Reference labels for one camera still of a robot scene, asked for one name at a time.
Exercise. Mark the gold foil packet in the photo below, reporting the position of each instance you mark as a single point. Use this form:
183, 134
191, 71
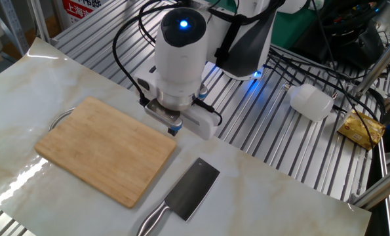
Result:
362, 129

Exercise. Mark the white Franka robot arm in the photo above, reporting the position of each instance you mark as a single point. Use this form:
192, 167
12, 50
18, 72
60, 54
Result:
181, 55

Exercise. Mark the steel cleaver knife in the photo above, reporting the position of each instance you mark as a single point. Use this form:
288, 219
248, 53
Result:
191, 190

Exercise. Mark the wooden cutting board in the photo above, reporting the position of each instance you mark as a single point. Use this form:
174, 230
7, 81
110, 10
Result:
106, 150

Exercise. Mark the black bag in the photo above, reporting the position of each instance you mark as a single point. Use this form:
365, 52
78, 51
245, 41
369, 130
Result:
355, 36

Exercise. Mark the red white printed box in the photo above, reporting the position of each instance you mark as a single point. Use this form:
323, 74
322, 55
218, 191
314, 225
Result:
76, 11

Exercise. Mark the white plastic bulb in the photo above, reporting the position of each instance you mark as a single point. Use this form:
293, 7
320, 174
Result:
311, 101

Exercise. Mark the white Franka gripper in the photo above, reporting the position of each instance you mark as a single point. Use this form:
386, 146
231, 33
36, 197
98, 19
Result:
202, 123

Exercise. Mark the grey perforated shelf upright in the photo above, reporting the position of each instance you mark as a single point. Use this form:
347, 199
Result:
12, 26

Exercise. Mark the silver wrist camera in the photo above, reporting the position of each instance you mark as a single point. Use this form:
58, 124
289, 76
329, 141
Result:
162, 113

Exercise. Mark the marble pattern table mat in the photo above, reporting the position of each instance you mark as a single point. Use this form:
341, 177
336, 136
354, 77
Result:
263, 196

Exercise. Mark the aluminium frame post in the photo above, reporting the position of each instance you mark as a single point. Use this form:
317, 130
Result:
39, 19
381, 188
378, 64

